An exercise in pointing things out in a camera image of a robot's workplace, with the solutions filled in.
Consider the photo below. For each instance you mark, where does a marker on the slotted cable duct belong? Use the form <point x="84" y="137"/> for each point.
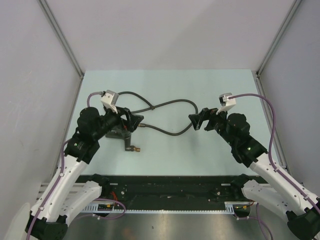
<point x="227" y="208"/>

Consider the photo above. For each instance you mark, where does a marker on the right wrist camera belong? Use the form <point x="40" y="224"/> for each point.
<point x="227" y="102"/>

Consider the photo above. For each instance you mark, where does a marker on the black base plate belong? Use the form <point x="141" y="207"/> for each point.
<point x="176" y="192"/>

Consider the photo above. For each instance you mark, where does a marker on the left aluminium corner post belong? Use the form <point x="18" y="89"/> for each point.
<point x="53" y="22"/>

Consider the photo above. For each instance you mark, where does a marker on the right aluminium corner post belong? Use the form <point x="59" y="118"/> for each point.
<point x="279" y="35"/>

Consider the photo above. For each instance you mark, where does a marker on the aluminium frame rail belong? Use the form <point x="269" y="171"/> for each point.
<point x="42" y="189"/>

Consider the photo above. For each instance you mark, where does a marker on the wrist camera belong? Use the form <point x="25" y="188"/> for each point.
<point x="227" y="102"/>
<point x="109" y="99"/>

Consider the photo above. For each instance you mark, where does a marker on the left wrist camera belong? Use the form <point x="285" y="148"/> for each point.
<point x="109" y="99"/>

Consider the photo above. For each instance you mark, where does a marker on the aluminium corner post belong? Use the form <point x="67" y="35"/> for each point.
<point x="53" y="22"/>
<point x="279" y="35"/>

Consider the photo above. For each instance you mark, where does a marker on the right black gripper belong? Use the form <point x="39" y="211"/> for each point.
<point x="206" y="114"/>

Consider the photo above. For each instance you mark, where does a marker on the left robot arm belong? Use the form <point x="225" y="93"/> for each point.
<point x="54" y="211"/>

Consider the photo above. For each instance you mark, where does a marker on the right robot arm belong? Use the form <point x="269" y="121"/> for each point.
<point x="285" y="196"/>

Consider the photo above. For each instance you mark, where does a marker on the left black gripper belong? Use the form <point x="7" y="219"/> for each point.
<point x="132" y="120"/>

